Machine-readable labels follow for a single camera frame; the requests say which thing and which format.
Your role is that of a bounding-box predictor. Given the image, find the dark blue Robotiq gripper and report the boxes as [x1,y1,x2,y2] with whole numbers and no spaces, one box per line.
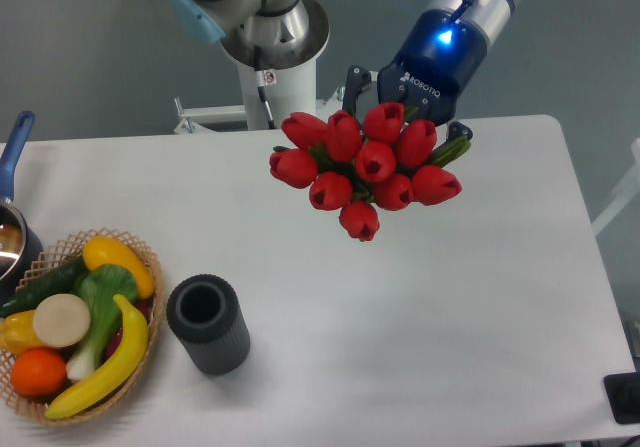
[342,9,488,142]

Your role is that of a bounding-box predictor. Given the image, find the red tulip bouquet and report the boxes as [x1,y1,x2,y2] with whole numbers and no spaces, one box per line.
[269,102,471,242]

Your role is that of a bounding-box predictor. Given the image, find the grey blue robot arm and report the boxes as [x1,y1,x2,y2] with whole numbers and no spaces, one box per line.
[168,0,520,130]

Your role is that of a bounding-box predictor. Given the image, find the dark grey ribbed vase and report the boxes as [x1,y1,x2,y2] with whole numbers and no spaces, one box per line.
[166,274,251,376]

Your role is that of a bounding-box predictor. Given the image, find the yellow lemon squash toy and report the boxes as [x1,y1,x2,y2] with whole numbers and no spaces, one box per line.
[82,236,155,300]

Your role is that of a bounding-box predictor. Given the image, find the yellow plastic banana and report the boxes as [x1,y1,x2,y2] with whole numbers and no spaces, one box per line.
[45,294,149,420]

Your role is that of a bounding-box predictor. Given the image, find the green bok choy toy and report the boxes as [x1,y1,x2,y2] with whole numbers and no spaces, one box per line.
[67,264,138,383]

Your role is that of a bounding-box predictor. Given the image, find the black device at table edge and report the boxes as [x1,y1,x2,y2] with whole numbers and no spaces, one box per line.
[603,372,640,425]

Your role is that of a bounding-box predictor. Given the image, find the green cucumber toy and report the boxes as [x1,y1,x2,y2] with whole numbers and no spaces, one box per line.
[1,257,88,319]

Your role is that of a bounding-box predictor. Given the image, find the woven wicker basket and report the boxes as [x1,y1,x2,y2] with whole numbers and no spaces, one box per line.
[1,228,165,426]

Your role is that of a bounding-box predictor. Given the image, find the beige round disc toy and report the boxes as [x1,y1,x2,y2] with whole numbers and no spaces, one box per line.
[32,294,91,348]

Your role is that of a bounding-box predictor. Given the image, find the yellow bell pepper toy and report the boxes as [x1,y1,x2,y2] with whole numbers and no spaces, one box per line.
[1,310,45,355]

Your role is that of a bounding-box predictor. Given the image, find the orange plastic fruit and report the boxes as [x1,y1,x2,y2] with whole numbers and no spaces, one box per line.
[10,348,66,397]

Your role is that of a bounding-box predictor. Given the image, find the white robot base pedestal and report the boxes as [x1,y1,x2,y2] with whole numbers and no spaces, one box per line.
[174,59,346,134]

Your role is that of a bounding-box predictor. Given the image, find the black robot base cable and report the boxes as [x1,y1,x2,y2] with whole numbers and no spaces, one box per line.
[252,46,278,131]

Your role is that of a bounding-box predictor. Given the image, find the white frame at right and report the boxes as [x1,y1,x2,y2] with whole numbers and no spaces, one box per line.
[591,138,639,236]

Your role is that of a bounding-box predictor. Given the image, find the blue handled saucepan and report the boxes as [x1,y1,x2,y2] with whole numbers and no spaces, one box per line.
[1,111,43,302]

